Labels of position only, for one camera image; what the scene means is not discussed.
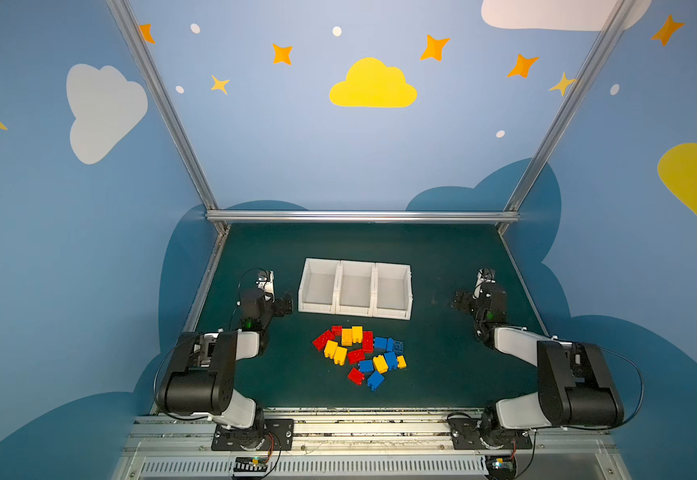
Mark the left white bin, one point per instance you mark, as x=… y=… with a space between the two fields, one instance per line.
x=317 y=292

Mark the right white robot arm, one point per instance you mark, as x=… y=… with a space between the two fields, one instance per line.
x=575 y=387

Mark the white bin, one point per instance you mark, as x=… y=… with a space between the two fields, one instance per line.
x=356 y=289
x=317 y=292
x=394 y=292

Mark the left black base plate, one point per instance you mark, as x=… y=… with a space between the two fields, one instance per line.
x=265 y=435

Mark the aluminium front rail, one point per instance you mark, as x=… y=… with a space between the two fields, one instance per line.
x=319 y=431

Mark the blue lego brick bottom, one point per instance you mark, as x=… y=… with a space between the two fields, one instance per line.
x=374 y=381

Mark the long red lego brick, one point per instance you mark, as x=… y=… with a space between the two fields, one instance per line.
x=320 y=342

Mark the left control circuit board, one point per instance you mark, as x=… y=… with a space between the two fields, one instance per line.
x=250 y=466

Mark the right control circuit board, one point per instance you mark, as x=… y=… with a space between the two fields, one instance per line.
x=501 y=468

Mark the right white bin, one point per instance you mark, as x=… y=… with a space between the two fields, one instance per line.
x=394 y=292

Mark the yellow lego brick top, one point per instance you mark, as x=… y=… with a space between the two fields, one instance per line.
x=357 y=334

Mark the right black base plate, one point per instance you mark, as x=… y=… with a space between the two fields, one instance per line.
x=469 y=433

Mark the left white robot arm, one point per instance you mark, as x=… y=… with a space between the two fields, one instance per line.
x=197 y=381

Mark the white slotted cable duct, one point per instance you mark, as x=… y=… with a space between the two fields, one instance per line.
x=325 y=467

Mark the aluminium frame back bar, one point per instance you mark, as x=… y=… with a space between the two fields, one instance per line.
x=271 y=216

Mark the control circuit board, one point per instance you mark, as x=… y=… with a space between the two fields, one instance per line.
x=501 y=468
x=250 y=466

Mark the long red brick centre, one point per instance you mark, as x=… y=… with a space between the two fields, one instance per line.
x=367 y=344

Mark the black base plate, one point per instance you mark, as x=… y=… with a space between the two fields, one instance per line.
x=469 y=433
x=265 y=435

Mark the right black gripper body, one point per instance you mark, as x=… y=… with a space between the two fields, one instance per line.
x=465 y=301

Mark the aluminium frame left post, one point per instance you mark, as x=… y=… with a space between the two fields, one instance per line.
x=130 y=30

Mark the red lego brick bottom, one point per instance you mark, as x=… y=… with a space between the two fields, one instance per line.
x=356 y=376

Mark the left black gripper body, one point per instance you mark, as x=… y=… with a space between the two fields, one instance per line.
x=280 y=303

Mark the aluminium frame right post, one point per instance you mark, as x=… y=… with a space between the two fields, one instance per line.
x=597 y=56

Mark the aluminium frame post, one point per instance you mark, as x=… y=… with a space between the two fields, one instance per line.
x=597 y=56
x=130 y=30

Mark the red square lego brick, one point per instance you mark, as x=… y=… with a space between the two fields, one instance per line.
x=355 y=356

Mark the middle white bin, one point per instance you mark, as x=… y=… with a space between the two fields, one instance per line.
x=356 y=289

